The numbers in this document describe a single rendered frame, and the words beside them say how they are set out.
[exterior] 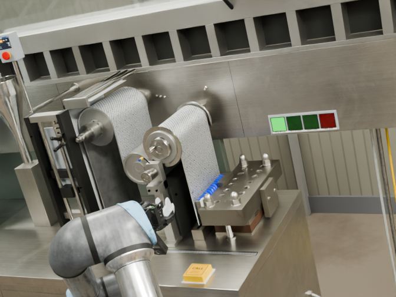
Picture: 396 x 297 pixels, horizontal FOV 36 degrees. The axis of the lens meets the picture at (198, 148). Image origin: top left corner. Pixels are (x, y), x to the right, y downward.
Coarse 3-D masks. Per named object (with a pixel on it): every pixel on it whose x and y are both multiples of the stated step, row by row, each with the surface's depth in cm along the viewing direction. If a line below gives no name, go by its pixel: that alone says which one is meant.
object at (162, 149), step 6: (156, 138) 206; (162, 138) 206; (150, 144) 207; (156, 144) 206; (162, 144) 205; (168, 144) 205; (156, 150) 208; (162, 150) 207; (168, 150) 205; (156, 156) 208; (162, 156) 207
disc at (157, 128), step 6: (156, 126) 206; (150, 132) 208; (168, 132) 205; (144, 138) 210; (174, 138) 205; (144, 144) 211; (180, 144) 205; (144, 150) 212; (180, 150) 206; (150, 156) 212; (168, 156) 209; (180, 156) 207; (174, 162) 209
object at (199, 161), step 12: (204, 132) 223; (192, 144) 214; (204, 144) 222; (192, 156) 214; (204, 156) 222; (192, 168) 213; (204, 168) 222; (216, 168) 230; (192, 180) 213; (204, 180) 221
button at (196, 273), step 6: (192, 264) 196; (198, 264) 195; (204, 264) 194; (186, 270) 193; (192, 270) 192; (198, 270) 192; (204, 270) 191; (210, 270) 193; (186, 276) 191; (192, 276) 190; (198, 276) 189; (204, 276) 189
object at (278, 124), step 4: (272, 120) 223; (276, 120) 222; (280, 120) 222; (284, 120) 221; (272, 124) 224; (276, 124) 223; (280, 124) 222; (284, 124) 222; (276, 128) 224; (280, 128) 223; (284, 128) 222
